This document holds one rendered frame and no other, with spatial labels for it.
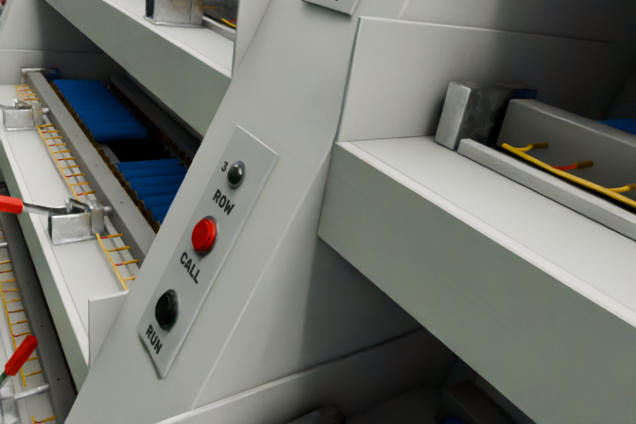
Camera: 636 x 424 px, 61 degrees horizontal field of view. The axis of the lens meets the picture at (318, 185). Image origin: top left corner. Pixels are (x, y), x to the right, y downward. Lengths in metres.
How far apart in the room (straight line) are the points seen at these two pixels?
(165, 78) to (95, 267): 0.16
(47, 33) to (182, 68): 0.54
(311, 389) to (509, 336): 0.15
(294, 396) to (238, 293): 0.07
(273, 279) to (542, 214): 0.11
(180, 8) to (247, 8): 0.15
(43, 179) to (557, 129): 0.48
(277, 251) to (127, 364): 0.12
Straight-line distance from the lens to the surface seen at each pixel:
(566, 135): 0.24
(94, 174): 0.54
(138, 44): 0.44
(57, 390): 0.57
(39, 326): 0.64
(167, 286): 0.29
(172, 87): 0.38
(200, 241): 0.27
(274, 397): 0.29
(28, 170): 0.61
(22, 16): 0.88
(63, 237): 0.48
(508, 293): 0.17
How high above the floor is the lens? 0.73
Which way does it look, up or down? 8 degrees down
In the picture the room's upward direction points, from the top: 28 degrees clockwise
